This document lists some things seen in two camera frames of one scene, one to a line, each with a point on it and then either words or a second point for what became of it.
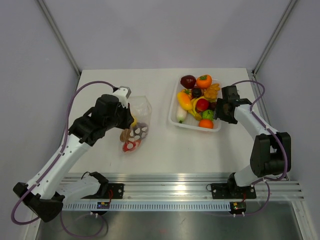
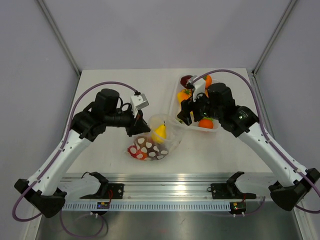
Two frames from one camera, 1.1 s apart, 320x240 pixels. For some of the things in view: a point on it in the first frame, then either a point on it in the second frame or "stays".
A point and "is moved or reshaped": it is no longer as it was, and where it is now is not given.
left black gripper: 129,119 stays
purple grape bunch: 140,131 is moved or reshaped
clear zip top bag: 131,139 is moved or reshaped
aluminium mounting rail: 187,185 stays
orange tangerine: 206,123 stays
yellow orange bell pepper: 184,99 stays
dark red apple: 188,81 stays
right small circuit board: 238,207 stays
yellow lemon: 134,123 is moved or reshaped
